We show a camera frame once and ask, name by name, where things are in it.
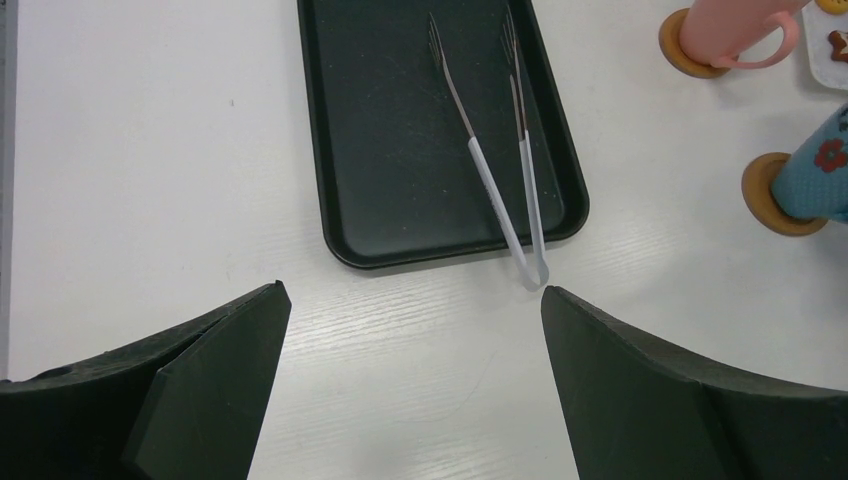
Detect metal serving tongs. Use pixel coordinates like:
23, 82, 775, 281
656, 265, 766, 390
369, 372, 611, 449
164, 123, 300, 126
427, 7, 550, 292

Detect small patterned orange cookie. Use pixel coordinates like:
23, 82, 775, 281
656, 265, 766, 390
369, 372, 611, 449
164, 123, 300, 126
815, 0, 848, 16

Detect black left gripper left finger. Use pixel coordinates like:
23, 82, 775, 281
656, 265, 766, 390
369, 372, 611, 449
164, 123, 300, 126
1, 281, 292, 479

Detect brown star cookie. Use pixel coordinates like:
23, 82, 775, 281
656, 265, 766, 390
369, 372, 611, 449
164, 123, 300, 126
827, 30, 848, 63

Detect round wooden coaster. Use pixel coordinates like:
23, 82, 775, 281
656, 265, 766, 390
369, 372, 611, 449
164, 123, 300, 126
741, 152, 828, 237
658, 8, 730, 79

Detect blue patterned ceramic cup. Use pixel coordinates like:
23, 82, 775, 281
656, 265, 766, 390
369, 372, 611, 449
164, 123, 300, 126
771, 105, 847, 223

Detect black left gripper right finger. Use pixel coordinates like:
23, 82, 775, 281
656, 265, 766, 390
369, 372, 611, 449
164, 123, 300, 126
541, 286, 847, 479

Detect white three-tier dessert stand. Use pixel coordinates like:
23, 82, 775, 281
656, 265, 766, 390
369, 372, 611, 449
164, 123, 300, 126
801, 1, 847, 91

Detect pink ceramic cup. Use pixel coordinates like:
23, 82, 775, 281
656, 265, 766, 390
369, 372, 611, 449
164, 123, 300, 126
679, 0, 808, 70

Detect black serving tray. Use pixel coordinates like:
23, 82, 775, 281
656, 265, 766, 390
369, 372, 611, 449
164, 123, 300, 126
298, 1, 589, 269

